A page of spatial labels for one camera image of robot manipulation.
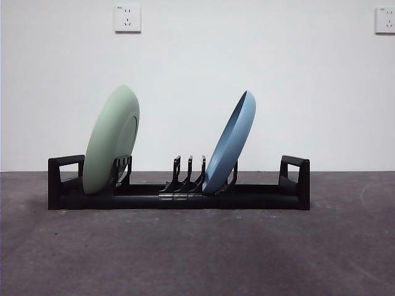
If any white wall socket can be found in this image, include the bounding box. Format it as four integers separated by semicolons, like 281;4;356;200
375;6;395;35
114;5;143;35

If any green round plate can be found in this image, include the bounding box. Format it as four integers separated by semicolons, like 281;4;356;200
82;84;141;195

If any black plate rack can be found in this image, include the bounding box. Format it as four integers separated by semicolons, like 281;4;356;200
47;154;311;212

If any blue round plate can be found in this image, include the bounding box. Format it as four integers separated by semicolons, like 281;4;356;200
201;89;257;195

